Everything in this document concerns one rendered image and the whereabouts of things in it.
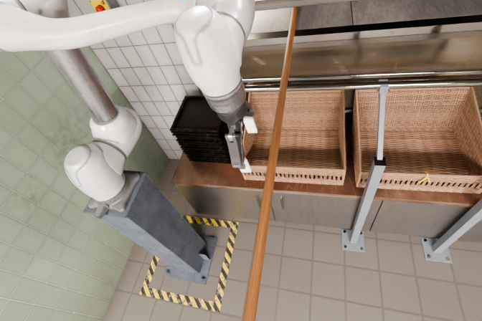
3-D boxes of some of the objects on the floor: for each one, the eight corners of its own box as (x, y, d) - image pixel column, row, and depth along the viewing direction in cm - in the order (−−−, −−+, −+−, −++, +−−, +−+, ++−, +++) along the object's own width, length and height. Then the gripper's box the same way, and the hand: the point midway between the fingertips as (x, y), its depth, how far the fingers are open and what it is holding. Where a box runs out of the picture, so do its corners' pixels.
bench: (216, 160, 247) (195, 117, 203) (556, 177, 182) (635, 118, 138) (199, 221, 214) (170, 184, 169) (608, 266, 149) (734, 226, 104)
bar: (253, 198, 216) (212, 84, 127) (439, 213, 182) (562, 72, 93) (247, 238, 198) (193, 136, 108) (452, 263, 164) (621, 145, 74)
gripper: (223, 66, 71) (244, 118, 88) (201, 145, 57) (230, 189, 74) (251, 62, 69) (267, 117, 85) (234, 145, 55) (257, 190, 72)
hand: (249, 148), depth 79 cm, fingers open, 13 cm apart
